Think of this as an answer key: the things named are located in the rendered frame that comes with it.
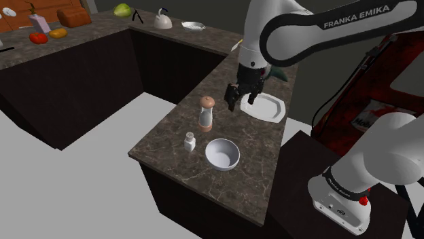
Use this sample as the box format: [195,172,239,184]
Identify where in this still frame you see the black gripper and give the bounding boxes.
[224,63,266,113]

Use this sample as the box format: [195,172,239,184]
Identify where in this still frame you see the white octagonal plate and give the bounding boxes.
[240,92,286,124]

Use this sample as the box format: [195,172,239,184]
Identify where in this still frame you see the brown and white pepper mill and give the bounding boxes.
[198,96,215,132]

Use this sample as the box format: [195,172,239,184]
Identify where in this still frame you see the teal curved object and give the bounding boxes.
[266,65,289,83]

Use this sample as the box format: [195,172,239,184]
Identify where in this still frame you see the white bowl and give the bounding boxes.
[205,138,241,172]

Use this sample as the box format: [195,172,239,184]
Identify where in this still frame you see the white salt shaker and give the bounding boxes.
[183,131,196,153]

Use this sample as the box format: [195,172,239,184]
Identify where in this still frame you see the white colander dish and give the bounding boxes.
[181,20,206,33]

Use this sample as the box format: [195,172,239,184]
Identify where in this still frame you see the dark robot stand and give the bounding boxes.
[264,130,412,239]

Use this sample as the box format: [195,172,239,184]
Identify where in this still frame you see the white kettle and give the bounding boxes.
[153,7,173,30]

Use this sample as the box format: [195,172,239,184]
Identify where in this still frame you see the black tongs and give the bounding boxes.
[131,8,145,24]

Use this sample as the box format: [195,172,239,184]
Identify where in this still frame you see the green cabbage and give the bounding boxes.
[113,3,133,18]

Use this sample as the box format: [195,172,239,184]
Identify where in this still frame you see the dark kitchen counter cabinet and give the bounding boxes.
[0,28,285,239]

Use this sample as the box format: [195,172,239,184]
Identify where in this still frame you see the brown bread loaf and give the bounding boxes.
[56,7,92,29]

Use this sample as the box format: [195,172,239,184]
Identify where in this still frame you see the orange potato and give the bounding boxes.
[48,28,69,39]

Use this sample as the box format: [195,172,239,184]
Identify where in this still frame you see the red tomato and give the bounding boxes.
[29,32,49,45]

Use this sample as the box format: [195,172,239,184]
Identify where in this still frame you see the pink vase with plant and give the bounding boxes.
[25,1,52,34]

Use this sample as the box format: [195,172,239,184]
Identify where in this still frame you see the black cable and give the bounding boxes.
[311,34,398,130]

